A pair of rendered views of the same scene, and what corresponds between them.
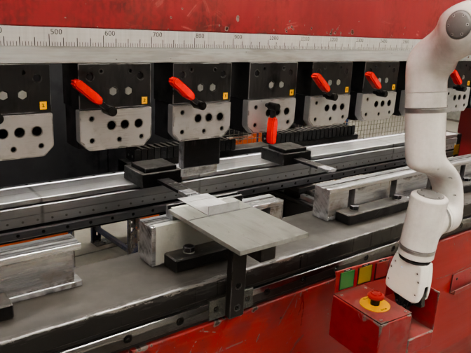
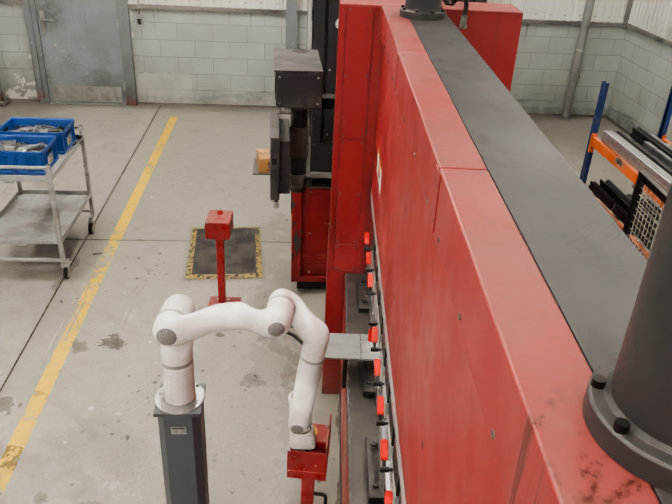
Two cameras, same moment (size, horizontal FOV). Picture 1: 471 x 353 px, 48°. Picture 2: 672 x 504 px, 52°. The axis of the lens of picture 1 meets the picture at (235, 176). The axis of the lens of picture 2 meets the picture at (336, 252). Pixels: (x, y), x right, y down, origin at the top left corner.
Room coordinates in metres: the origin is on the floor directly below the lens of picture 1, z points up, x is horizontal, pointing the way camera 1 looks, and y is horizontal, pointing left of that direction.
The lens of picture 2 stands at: (2.48, -2.02, 2.80)
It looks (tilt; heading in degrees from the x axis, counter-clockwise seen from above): 29 degrees down; 127
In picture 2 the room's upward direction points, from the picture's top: 3 degrees clockwise
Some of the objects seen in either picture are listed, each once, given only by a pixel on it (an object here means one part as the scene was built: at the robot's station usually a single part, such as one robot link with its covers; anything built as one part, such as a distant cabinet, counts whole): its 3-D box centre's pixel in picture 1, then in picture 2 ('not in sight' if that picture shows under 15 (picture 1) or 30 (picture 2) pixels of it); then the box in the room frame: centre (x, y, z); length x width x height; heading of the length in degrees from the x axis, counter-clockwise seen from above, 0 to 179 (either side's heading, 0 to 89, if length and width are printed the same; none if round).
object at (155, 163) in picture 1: (167, 178); not in sight; (1.33, 0.18, 1.01); 0.26 x 0.12 x 0.05; 38
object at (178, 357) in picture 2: not in sight; (177, 328); (0.77, -0.69, 1.30); 0.19 x 0.12 x 0.24; 126
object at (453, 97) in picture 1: (446, 85); (407, 476); (1.79, -0.69, 1.24); 0.15 x 0.09 x 0.17; 128
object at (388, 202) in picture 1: (376, 209); (374, 468); (1.52, -0.43, 0.89); 0.30 x 0.05 x 0.03; 128
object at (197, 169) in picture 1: (199, 154); not in sight; (1.20, 0.09, 1.11); 0.10 x 0.02 x 0.10; 128
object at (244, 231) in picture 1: (235, 223); (348, 346); (1.08, -0.01, 1.00); 0.26 x 0.18 x 0.01; 38
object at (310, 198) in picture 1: (276, 194); not in sight; (1.86, -0.15, 0.81); 0.64 x 0.08 x 0.14; 38
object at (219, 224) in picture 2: not in sight; (221, 266); (-0.59, 0.79, 0.41); 0.25 x 0.20 x 0.83; 38
